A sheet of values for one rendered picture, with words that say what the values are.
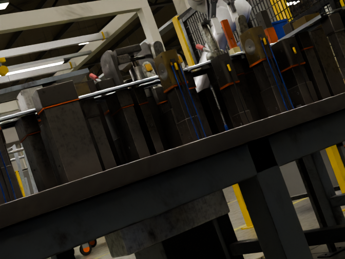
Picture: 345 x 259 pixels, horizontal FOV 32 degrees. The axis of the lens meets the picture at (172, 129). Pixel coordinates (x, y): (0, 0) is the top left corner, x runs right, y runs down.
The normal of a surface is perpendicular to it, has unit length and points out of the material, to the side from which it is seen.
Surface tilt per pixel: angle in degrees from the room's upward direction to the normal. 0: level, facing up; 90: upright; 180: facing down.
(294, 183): 90
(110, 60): 90
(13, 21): 90
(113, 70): 90
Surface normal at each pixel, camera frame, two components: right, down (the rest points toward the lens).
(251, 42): -0.85, 0.27
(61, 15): 0.50, -0.25
